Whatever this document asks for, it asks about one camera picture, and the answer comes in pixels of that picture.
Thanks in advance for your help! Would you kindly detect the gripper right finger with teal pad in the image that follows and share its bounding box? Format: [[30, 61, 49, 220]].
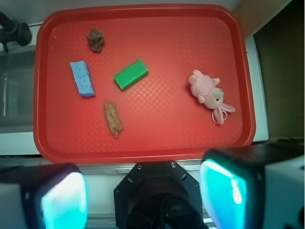
[[199, 146, 305, 229]]

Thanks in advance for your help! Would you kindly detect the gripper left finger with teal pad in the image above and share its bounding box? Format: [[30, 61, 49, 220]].
[[0, 163, 89, 229]]

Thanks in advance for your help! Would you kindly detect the pink plush bunny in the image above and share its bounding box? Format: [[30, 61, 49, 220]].
[[188, 69, 235, 125]]

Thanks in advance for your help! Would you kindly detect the brown wood bark piece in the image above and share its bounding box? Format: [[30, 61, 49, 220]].
[[103, 103, 123, 138]]

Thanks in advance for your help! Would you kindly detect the blue sponge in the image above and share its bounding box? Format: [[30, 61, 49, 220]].
[[69, 61, 95, 97]]

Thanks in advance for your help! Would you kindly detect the red plastic tray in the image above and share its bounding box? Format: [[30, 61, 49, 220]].
[[33, 4, 256, 164]]

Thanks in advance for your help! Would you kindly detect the clear plastic bin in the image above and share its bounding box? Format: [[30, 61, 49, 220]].
[[0, 51, 35, 134]]

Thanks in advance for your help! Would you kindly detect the green rectangular block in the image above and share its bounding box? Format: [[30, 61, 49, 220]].
[[113, 59, 149, 91]]

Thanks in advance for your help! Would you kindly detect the brown rock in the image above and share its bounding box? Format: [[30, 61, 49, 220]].
[[86, 29, 105, 53]]

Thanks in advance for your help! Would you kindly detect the black clamp stand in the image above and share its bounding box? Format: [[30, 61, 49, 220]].
[[0, 11, 32, 53]]

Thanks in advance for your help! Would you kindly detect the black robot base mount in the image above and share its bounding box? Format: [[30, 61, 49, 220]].
[[113, 162, 207, 229]]

